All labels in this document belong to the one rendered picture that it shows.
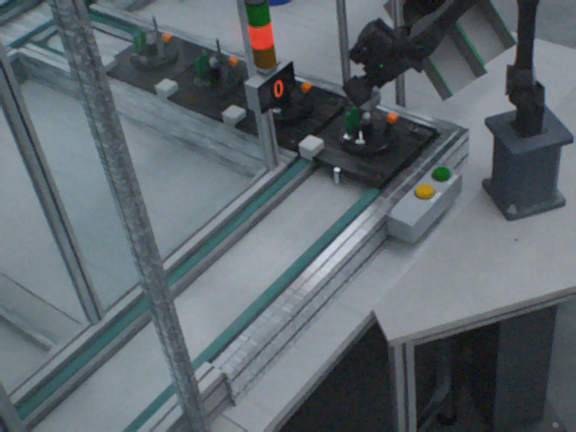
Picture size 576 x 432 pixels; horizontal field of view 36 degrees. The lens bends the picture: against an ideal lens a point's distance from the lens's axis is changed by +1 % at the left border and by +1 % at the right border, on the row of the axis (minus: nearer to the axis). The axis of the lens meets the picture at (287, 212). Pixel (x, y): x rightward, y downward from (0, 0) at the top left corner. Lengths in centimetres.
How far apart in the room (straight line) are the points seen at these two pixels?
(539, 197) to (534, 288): 25
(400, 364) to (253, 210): 48
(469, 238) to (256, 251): 48
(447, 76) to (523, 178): 38
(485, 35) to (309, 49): 58
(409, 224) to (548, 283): 32
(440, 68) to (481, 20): 22
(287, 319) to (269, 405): 17
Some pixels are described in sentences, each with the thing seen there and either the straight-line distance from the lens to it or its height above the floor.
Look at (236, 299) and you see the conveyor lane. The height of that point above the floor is 92.
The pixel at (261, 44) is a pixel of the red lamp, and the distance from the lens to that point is 191.
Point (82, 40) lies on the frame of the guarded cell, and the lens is 113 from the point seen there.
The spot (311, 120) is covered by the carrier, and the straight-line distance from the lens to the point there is 226.
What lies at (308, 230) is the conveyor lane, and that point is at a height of 92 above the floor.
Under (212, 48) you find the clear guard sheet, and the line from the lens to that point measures 186.
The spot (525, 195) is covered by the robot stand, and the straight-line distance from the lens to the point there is 210.
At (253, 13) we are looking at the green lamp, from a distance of 187.
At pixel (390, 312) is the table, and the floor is 86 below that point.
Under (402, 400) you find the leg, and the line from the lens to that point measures 208.
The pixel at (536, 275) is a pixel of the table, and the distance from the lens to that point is 201.
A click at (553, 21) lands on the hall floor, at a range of 452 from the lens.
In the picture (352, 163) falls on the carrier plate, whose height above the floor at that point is 97.
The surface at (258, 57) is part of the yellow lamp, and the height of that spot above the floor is 129.
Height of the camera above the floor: 230
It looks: 42 degrees down
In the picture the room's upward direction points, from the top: 9 degrees counter-clockwise
